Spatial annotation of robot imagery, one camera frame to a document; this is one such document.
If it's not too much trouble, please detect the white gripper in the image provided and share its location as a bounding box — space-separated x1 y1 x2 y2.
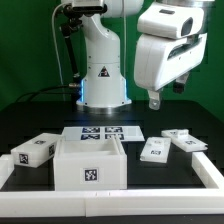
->
134 2 207 110

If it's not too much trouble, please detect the white cabinet body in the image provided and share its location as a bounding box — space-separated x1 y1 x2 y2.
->
53 136 127 191

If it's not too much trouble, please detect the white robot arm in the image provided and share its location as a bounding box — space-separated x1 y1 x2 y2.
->
61 0 215 113

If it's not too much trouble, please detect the white flat tag plate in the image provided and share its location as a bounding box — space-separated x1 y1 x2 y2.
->
62 126 144 142

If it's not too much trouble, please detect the white closed box part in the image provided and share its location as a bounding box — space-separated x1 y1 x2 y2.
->
11 133 61 168

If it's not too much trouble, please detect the black cable bundle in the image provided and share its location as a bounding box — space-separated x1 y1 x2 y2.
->
14 83 83 103

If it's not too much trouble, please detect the white cable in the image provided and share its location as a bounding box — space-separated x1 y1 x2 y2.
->
51 2 68 101

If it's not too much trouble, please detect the white U-shaped frame fence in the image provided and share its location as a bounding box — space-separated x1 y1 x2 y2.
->
0 152 224 218

